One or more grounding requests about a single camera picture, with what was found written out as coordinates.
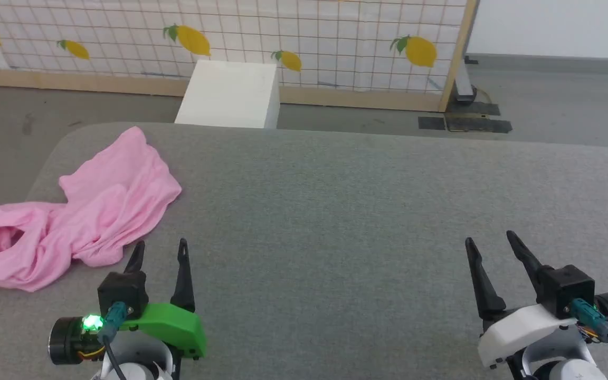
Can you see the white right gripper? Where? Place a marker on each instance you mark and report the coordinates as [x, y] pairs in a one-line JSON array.
[[520, 330]]

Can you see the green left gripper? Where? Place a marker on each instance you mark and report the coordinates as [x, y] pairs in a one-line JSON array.
[[172, 324]]

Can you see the pink cloth garment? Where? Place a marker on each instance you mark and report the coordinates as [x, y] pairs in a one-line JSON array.
[[108, 206]]

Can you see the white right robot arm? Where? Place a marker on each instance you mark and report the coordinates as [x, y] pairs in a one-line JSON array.
[[562, 367]]

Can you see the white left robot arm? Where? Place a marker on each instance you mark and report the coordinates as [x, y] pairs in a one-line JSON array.
[[140, 364]]

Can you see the large black floor plate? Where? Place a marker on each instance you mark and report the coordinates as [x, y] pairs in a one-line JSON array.
[[478, 124]]

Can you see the small black floor plate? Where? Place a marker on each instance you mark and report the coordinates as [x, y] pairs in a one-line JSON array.
[[431, 123]]

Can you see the grey fabric sofa cushion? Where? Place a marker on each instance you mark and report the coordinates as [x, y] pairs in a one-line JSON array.
[[335, 211]]

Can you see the white box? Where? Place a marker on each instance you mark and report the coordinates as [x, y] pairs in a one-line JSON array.
[[230, 95]]

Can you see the lemon print partition panel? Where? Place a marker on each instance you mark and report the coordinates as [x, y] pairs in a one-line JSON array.
[[309, 31]]

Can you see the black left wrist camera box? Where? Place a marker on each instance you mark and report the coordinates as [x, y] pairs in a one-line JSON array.
[[122, 290]]

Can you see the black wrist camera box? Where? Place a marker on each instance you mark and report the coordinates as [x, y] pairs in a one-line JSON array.
[[568, 290], [122, 290]]

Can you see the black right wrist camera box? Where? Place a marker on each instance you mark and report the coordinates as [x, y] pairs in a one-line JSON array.
[[568, 290]]

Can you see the grey metal stand post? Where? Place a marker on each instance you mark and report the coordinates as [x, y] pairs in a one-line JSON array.
[[464, 87]]

